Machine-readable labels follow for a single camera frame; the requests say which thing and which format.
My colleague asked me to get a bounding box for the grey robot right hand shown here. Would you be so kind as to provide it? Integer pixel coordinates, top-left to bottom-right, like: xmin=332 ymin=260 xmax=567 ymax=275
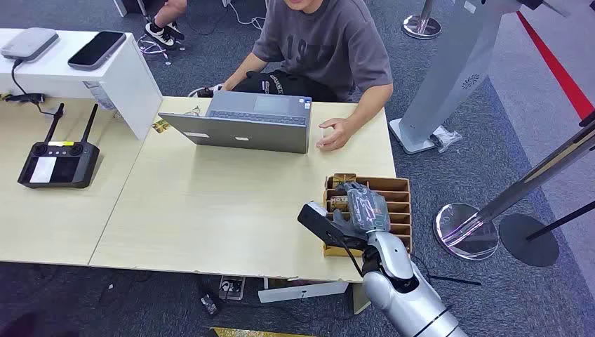
xmin=332 ymin=182 xmax=392 ymax=243

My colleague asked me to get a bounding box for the person's left hand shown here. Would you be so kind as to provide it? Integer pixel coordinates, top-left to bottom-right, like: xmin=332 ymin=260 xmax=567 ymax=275
xmin=318 ymin=117 xmax=359 ymax=152

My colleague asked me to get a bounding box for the wooden slotted card holder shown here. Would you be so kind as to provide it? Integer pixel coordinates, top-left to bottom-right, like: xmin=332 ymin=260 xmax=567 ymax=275
xmin=322 ymin=174 xmax=414 ymax=258

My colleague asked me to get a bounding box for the gold printed card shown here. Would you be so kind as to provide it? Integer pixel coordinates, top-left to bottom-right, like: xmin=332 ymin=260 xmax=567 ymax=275
xmin=331 ymin=173 xmax=358 ymax=190

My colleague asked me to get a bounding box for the person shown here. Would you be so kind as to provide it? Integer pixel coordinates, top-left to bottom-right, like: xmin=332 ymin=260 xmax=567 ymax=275
xmin=218 ymin=0 xmax=395 ymax=152

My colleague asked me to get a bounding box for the person's leg with sneakers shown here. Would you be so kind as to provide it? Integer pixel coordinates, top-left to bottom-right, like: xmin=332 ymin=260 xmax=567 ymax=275
xmin=144 ymin=0 xmax=189 ymax=48

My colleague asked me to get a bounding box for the grey laptop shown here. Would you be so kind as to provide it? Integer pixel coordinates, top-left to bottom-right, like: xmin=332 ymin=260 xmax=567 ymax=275
xmin=158 ymin=91 xmax=313 ymax=155

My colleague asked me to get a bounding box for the chrome stanchion with wide base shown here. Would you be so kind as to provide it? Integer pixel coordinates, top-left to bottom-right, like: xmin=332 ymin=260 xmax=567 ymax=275
xmin=433 ymin=119 xmax=595 ymax=262

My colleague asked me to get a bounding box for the white board panel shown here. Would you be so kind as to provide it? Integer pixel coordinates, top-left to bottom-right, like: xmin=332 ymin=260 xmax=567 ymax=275
xmin=258 ymin=280 xmax=350 ymax=305

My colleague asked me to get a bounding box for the clear plastic bag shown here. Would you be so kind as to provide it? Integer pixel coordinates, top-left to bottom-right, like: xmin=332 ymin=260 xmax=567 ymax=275
xmin=429 ymin=125 xmax=464 ymax=154

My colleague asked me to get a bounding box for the white kiosk stand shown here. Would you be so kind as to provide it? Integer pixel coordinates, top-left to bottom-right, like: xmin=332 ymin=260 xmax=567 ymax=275
xmin=389 ymin=0 xmax=528 ymax=155

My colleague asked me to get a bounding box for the chrome stanchion base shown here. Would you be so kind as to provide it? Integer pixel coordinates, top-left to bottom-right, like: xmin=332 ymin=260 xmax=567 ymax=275
xmin=401 ymin=0 xmax=443 ymax=41

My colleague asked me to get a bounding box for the black stanchion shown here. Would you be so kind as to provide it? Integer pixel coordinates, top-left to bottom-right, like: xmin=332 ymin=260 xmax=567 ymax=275
xmin=498 ymin=199 xmax=595 ymax=269

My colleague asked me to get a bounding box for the gold patterned sheet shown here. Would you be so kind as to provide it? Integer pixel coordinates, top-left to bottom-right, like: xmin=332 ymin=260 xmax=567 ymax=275
xmin=210 ymin=326 xmax=301 ymax=337

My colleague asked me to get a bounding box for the small black device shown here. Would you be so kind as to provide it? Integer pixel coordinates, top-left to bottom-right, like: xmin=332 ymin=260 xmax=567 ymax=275
xmin=200 ymin=293 xmax=220 ymax=317

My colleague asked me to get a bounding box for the white desk riser shelf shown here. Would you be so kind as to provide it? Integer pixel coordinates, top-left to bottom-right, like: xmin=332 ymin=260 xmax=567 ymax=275
xmin=0 ymin=27 xmax=164 ymax=141

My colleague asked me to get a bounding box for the red barrier belt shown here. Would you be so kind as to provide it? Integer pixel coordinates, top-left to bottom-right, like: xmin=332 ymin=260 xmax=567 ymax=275
xmin=516 ymin=10 xmax=595 ymax=122

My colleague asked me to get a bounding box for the black smartphone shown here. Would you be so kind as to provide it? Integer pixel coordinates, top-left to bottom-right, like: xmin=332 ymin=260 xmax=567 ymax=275
xmin=67 ymin=30 xmax=127 ymax=72

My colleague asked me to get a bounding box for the black remote controller with antennas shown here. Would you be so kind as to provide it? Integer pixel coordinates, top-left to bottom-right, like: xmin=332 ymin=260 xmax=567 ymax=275
xmin=18 ymin=103 xmax=101 ymax=190

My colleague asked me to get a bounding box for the grey flat box device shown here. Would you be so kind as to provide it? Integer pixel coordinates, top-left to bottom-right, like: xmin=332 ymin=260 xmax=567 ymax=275
xmin=0 ymin=27 xmax=60 ymax=63

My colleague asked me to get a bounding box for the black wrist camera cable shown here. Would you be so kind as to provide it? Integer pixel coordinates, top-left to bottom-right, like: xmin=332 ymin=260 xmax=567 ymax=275
xmin=340 ymin=237 xmax=364 ymax=279

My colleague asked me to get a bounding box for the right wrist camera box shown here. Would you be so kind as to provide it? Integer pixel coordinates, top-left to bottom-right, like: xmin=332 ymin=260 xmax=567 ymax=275
xmin=297 ymin=201 xmax=368 ymax=253

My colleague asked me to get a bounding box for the black floor cable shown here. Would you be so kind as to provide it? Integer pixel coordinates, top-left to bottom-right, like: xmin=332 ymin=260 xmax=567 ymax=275
xmin=427 ymin=274 xmax=483 ymax=287

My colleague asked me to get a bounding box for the white floor cable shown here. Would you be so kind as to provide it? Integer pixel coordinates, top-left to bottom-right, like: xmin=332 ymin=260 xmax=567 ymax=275
xmin=227 ymin=0 xmax=267 ymax=31

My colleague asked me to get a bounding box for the black power cable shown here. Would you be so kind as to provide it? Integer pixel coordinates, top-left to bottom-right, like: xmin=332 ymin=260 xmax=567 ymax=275
xmin=4 ymin=58 xmax=58 ymax=117

